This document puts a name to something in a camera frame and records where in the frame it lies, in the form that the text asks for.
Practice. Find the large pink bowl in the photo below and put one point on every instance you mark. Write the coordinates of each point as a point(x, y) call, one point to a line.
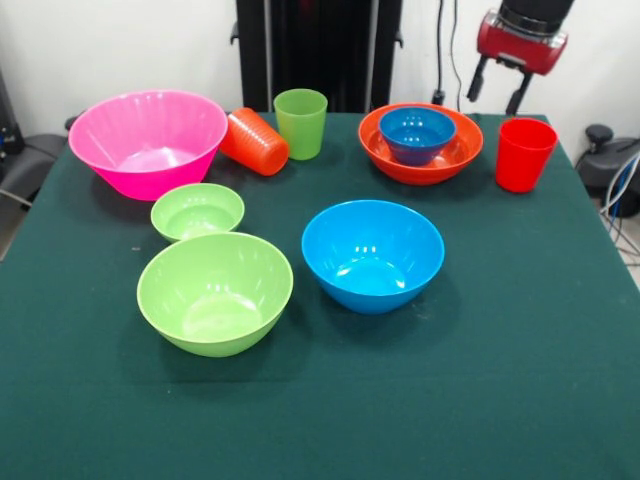
point(150, 130)

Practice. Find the red cup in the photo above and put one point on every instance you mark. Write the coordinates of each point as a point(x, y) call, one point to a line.
point(525, 160)

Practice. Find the dark green table cloth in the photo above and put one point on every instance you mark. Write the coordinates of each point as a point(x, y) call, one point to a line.
point(450, 400)

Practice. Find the small dark blue bowl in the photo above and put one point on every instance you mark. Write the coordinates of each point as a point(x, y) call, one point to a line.
point(417, 142)

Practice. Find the green cup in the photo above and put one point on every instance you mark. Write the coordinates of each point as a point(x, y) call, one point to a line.
point(300, 130)

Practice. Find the small green bowl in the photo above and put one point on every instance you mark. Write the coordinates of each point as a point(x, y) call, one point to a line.
point(196, 212)

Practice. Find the large green bowl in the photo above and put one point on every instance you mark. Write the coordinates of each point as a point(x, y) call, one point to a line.
point(215, 295)

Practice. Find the grey office chair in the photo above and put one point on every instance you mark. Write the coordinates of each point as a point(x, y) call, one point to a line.
point(30, 160)

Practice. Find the orange bowl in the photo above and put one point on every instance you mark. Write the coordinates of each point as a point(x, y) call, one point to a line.
point(375, 150)

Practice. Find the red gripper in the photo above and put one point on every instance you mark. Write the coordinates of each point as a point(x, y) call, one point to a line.
point(520, 50)

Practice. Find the orange cup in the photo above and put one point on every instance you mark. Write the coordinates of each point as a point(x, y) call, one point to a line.
point(252, 142)

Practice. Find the black equipment box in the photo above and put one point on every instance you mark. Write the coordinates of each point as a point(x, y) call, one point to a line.
point(9, 125)

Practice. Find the black chair base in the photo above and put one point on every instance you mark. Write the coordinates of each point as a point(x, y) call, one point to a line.
point(607, 165)

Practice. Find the large light blue bowl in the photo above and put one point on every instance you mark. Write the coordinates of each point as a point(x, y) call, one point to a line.
point(372, 260)

